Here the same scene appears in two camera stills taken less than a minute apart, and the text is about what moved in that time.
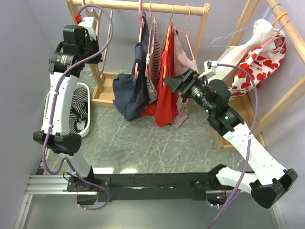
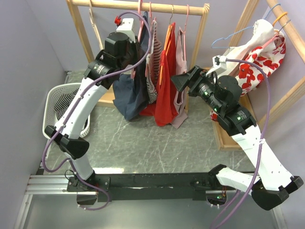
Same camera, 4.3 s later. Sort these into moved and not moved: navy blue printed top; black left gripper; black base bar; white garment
Moved: black left gripper
Not moved: black base bar; white garment; navy blue printed top
